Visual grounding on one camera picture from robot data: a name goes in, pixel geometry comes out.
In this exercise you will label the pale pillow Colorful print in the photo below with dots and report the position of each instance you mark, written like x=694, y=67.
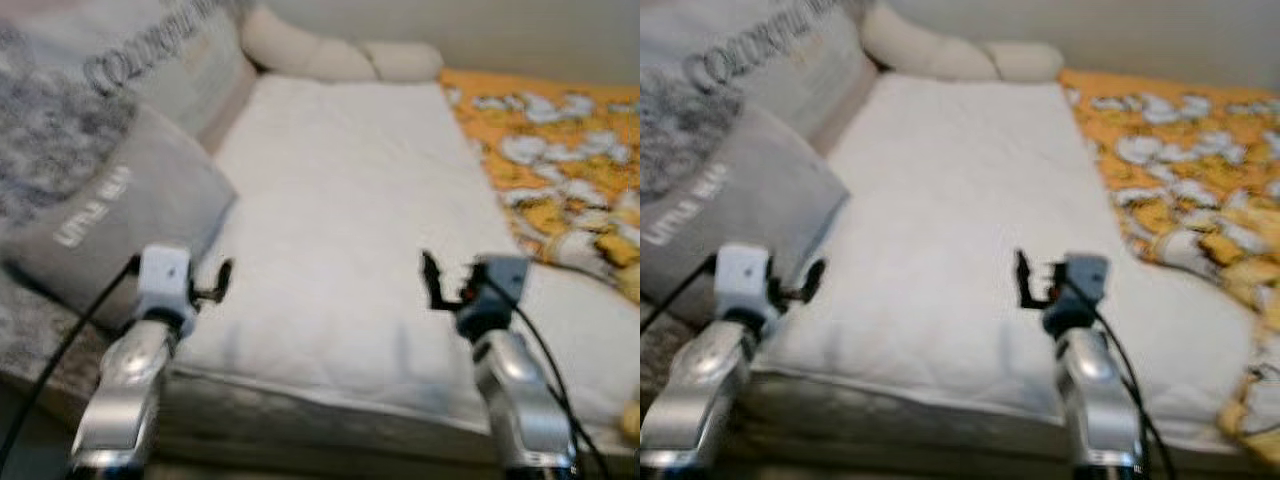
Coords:
x=190, y=70
x=810, y=70

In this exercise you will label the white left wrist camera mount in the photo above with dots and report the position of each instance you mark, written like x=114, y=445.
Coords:
x=165, y=275
x=742, y=272

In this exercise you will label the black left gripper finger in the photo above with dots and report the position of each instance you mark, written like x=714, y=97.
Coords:
x=816, y=278
x=224, y=278

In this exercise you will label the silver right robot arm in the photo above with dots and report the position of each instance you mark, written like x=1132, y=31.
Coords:
x=1095, y=400
x=520, y=400

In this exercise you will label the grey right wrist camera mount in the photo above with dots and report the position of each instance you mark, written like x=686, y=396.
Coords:
x=500, y=278
x=1088, y=275

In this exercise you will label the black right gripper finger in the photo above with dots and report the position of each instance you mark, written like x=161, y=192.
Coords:
x=433, y=282
x=1025, y=280

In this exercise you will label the grey printed pillow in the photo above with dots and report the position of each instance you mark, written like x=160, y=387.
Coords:
x=730, y=200
x=110, y=210

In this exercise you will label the beige bolster cushion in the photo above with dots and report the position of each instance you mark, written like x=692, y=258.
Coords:
x=405, y=62
x=300, y=50
x=925, y=50
x=1025, y=62

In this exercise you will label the grey bed mattress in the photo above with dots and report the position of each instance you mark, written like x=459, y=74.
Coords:
x=300, y=430
x=900, y=425

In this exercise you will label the white quilted mattress pad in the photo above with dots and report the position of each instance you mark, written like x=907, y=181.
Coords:
x=340, y=200
x=950, y=200

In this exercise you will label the grey mottled fluffy blanket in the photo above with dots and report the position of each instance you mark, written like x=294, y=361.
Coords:
x=50, y=140
x=680, y=130

